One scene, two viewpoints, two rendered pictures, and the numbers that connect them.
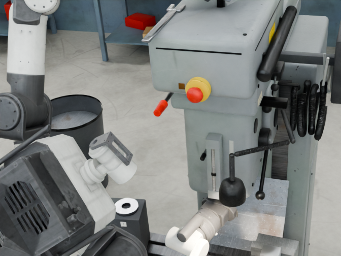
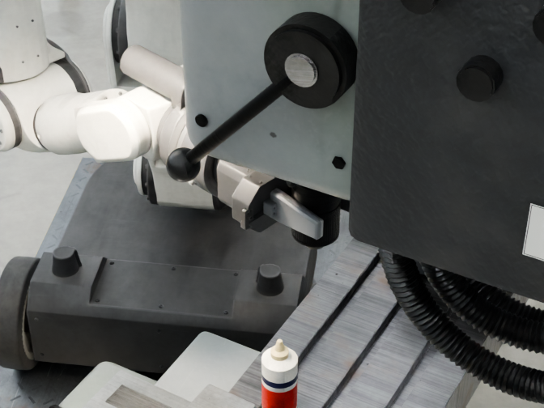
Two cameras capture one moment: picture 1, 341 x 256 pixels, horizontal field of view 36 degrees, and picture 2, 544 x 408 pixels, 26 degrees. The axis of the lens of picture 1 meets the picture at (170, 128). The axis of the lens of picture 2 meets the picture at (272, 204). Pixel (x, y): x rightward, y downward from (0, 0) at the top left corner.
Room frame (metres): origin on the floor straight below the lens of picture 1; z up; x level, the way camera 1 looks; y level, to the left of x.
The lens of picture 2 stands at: (1.40, -1.06, 1.90)
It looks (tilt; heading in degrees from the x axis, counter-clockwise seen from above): 37 degrees down; 97
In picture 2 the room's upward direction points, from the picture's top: straight up
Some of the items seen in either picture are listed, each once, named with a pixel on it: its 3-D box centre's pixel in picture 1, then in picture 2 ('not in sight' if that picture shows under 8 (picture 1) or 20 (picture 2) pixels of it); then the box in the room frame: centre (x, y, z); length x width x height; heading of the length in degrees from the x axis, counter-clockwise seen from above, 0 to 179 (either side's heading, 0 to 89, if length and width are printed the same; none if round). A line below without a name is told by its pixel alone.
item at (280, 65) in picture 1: (274, 75); not in sight; (1.34, -0.31, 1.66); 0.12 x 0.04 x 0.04; 158
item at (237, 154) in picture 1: (265, 147); not in sight; (1.11, -0.24, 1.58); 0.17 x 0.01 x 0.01; 103
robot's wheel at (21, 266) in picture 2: not in sight; (23, 312); (0.77, 0.43, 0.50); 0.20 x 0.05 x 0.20; 89
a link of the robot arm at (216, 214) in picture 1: (211, 217); (248, 167); (1.26, -0.11, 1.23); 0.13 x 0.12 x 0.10; 53
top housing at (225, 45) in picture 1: (223, 31); not in sight; (1.34, -0.17, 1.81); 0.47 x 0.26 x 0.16; 158
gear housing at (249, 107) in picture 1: (226, 70); not in sight; (1.37, -0.18, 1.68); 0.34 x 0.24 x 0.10; 158
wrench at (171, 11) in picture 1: (163, 22); not in sight; (1.23, 0.00, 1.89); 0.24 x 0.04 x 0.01; 159
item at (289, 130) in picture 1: (287, 125); not in sight; (1.20, -0.32, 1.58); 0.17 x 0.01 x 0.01; 176
